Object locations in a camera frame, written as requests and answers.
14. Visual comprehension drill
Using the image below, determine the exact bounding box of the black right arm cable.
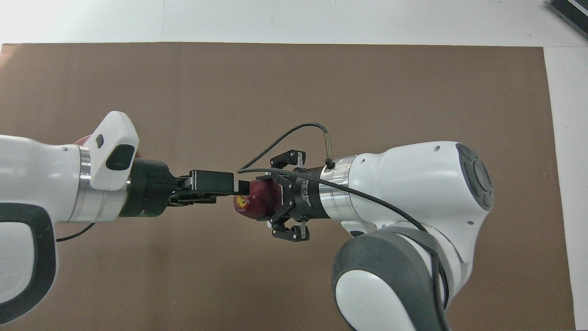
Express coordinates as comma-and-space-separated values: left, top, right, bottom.
237, 123, 450, 318

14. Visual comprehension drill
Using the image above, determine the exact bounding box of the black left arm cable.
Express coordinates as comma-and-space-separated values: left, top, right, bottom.
56, 223, 96, 242

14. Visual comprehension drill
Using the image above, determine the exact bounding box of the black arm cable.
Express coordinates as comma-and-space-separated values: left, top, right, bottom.
237, 123, 450, 318
56, 223, 96, 242

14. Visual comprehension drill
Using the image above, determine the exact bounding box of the brown table mat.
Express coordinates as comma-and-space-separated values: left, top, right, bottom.
0, 42, 576, 331

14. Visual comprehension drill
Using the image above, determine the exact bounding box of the dark red apple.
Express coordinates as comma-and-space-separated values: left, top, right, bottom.
233, 180, 282, 220

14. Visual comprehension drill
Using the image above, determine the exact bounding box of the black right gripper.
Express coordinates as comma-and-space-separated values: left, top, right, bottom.
266, 149, 332, 242

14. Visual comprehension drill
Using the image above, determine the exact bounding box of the dark ribbed device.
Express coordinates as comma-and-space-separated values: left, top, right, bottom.
548, 0, 588, 40

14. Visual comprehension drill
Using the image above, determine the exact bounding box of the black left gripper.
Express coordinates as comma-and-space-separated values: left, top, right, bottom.
119, 159, 251, 218

